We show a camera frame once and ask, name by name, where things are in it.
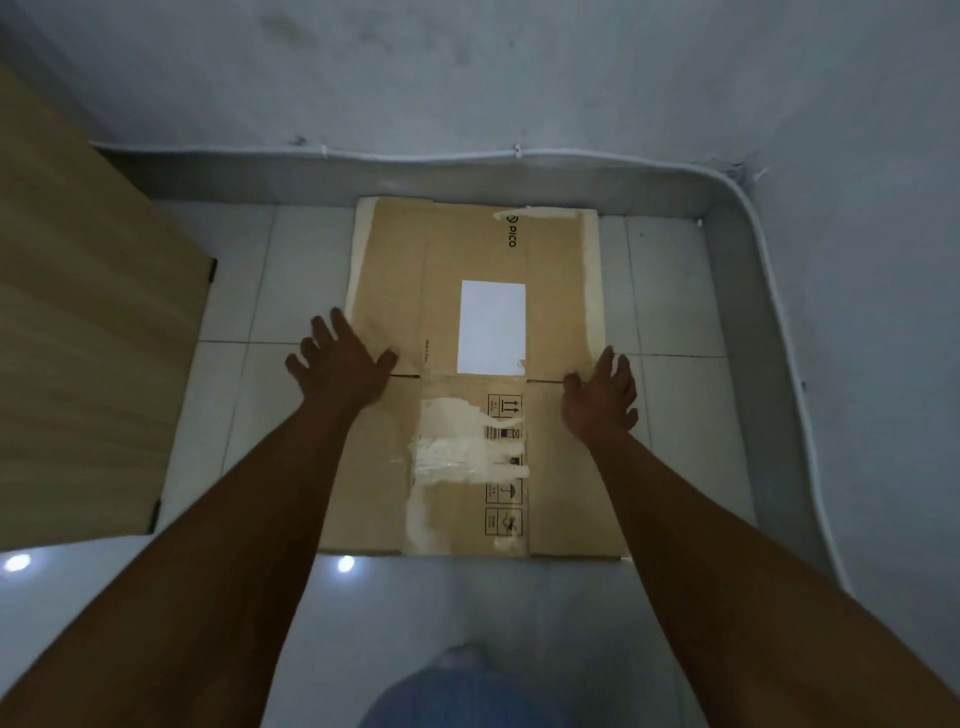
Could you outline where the person's right hand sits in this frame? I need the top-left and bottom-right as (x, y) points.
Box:
(561, 345), (641, 453)

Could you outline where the white paper label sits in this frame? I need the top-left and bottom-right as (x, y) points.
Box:
(456, 279), (528, 377)

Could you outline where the person's blue trouser leg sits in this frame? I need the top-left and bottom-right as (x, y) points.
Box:
(358, 642), (682, 728)

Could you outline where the white wall cable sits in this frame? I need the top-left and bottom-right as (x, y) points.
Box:
(88, 140), (855, 595)

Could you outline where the flattened brown cardboard box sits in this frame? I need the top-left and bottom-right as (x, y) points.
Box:
(318, 195), (631, 562)

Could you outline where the person's right forearm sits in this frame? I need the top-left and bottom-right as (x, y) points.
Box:
(582, 429), (960, 728)

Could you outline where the light wooden furniture panel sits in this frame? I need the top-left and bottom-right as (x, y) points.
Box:
(0, 63), (219, 554)

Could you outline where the person's left forearm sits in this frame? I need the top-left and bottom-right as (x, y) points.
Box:
(0, 399), (366, 728)

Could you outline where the person's left hand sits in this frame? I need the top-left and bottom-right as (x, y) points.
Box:
(284, 306), (399, 421)

